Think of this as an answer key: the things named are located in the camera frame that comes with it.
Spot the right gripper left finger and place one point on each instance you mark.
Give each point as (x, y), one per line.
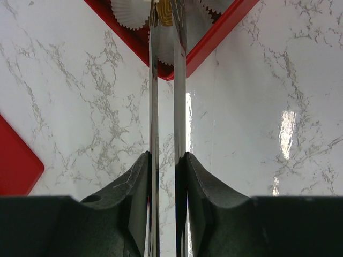
(109, 222)

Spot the metal tongs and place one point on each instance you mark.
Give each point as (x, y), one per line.
(167, 197)

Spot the red chocolate box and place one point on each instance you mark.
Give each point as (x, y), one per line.
(137, 41)

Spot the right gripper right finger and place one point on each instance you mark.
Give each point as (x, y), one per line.
(225, 222)

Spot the red box lid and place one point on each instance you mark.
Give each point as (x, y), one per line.
(20, 167)

